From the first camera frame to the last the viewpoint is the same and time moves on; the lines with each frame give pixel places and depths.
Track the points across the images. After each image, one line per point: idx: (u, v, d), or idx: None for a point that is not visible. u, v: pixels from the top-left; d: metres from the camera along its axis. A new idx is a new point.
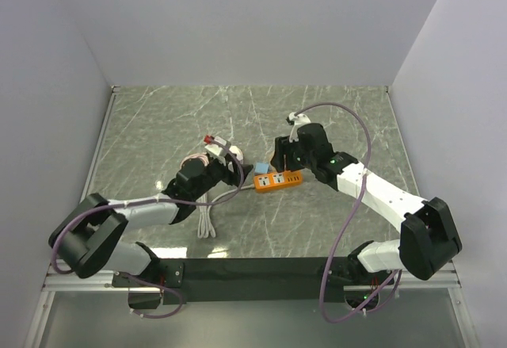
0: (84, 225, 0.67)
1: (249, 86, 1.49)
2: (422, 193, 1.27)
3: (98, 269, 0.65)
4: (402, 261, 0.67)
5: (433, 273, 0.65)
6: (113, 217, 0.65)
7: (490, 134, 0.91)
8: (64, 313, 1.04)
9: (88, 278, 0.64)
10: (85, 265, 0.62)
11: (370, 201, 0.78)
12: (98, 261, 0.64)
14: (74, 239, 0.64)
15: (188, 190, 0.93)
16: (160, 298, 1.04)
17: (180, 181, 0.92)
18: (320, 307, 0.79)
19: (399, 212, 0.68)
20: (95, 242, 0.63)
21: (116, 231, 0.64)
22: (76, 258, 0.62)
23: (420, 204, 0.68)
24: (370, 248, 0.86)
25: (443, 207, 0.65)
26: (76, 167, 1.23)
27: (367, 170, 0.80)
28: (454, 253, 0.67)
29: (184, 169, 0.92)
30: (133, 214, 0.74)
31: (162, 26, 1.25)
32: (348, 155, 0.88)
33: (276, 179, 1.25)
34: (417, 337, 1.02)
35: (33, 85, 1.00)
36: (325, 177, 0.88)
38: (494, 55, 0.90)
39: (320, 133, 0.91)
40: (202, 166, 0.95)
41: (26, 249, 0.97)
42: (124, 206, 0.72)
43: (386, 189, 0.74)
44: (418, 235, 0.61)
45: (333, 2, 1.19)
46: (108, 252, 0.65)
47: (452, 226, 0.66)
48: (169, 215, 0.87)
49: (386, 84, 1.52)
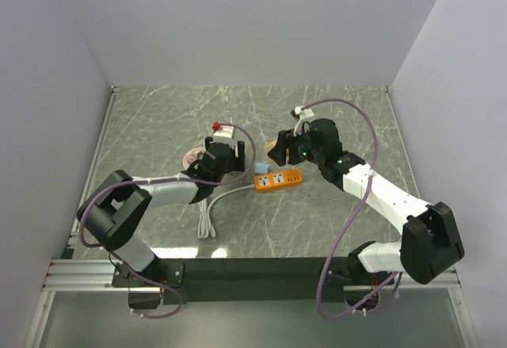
0: (109, 200, 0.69)
1: (249, 86, 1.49)
2: (422, 193, 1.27)
3: (123, 243, 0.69)
4: (403, 262, 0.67)
5: (434, 277, 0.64)
6: (138, 193, 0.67)
7: (490, 134, 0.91)
8: (64, 313, 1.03)
9: (115, 250, 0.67)
10: (112, 238, 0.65)
11: (373, 202, 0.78)
12: (124, 235, 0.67)
14: (101, 212, 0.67)
15: (211, 172, 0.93)
16: (161, 298, 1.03)
17: (206, 162, 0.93)
18: (318, 306, 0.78)
19: (402, 214, 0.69)
20: (121, 217, 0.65)
21: (142, 206, 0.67)
22: (104, 231, 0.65)
23: (424, 208, 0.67)
24: (371, 249, 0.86)
25: (447, 212, 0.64)
26: (76, 168, 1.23)
27: (372, 172, 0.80)
28: (455, 259, 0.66)
29: (211, 148, 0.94)
30: (156, 191, 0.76)
31: (162, 27, 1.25)
32: (356, 156, 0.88)
33: (277, 179, 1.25)
34: (417, 337, 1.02)
35: (33, 85, 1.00)
36: (332, 177, 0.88)
38: (493, 54, 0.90)
39: (333, 132, 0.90)
40: (226, 148, 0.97)
41: (27, 248, 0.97)
42: (147, 183, 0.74)
43: (391, 192, 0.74)
44: (420, 238, 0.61)
45: (333, 1, 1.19)
46: (135, 226, 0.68)
47: (456, 232, 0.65)
48: (188, 193, 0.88)
49: (386, 85, 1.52)
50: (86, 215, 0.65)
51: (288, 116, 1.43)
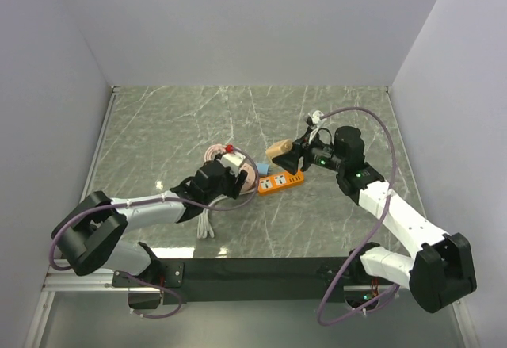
0: (87, 223, 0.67)
1: (249, 86, 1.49)
2: (421, 194, 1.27)
3: (97, 268, 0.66)
4: (413, 288, 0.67)
5: (441, 307, 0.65)
6: (112, 218, 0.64)
7: (490, 135, 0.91)
8: (65, 313, 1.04)
9: (88, 274, 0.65)
10: (84, 264, 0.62)
11: (390, 223, 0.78)
12: (97, 260, 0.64)
14: (74, 235, 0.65)
15: (203, 191, 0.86)
16: (160, 298, 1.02)
17: (198, 180, 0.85)
18: (318, 308, 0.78)
19: (416, 240, 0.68)
20: (93, 243, 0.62)
21: (113, 233, 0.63)
22: (75, 255, 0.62)
23: (440, 238, 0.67)
24: (376, 254, 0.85)
25: (465, 246, 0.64)
26: (76, 168, 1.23)
27: (392, 191, 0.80)
28: (466, 292, 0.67)
29: (206, 166, 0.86)
30: (135, 215, 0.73)
31: (162, 27, 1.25)
32: (375, 171, 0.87)
33: (278, 181, 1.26)
34: (417, 337, 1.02)
35: (33, 86, 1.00)
36: (348, 189, 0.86)
38: (494, 56, 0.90)
39: (360, 147, 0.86)
40: (224, 168, 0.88)
41: (26, 249, 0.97)
42: (127, 205, 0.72)
43: (409, 216, 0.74)
44: (432, 268, 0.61)
45: (333, 2, 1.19)
46: (108, 251, 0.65)
47: (470, 265, 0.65)
48: (175, 214, 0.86)
49: (386, 84, 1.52)
50: (59, 236, 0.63)
51: (288, 116, 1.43)
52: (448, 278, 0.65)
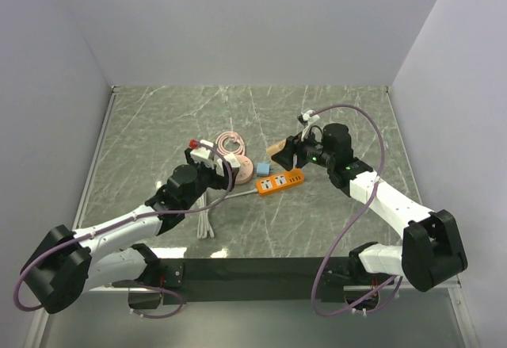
0: (54, 257, 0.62)
1: (249, 86, 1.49)
2: (421, 194, 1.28)
3: (68, 303, 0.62)
4: (405, 270, 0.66)
5: (434, 286, 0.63)
6: (74, 255, 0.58)
7: (490, 134, 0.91)
8: (65, 314, 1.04)
9: (59, 311, 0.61)
10: (51, 304, 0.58)
11: (377, 207, 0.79)
12: (66, 296, 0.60)
14: (38, 277, 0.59)
15: (178, 200, 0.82)
16: (160, 298, 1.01)
17: (170, 188, 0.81)
18: (312, 301, 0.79)
19: (403, 218, 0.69)
20: (56, 285, 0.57)
21: (78, 270, 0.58)
22: (41, 298, 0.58)
23: (426, 216, 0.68)
24: (373, 249, 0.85)
25: (449, 219, 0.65)
26: (75, 168, 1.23)
27: (379, 178, 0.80)
28: (459, 270, 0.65)
29: (176, 174, 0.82)
30: (101, 244, 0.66)
31: (162, 25, 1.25)
32: (365, 163, 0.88)
33: (279, 181, 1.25)
34: (418, 337, 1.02)
35: (34, 86, 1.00)
36: (339, 183, 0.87)
38: (495, 55, 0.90)
39: (346, 139, 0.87)
40: (193, 171, 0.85)
41: (26, 248, 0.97)
42: (90, 237, 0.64)
43: (394, 196, 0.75)
44: (420, 242, 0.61)
45: (332, 3, 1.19)
46: (76, 288, 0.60)
47: (459, 241, 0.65)
48: (152, 228, 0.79)
49: (386, 84, 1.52)
50: (24, 277, 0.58)
51: (288, 116, 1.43)
52: (438, 255, 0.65)
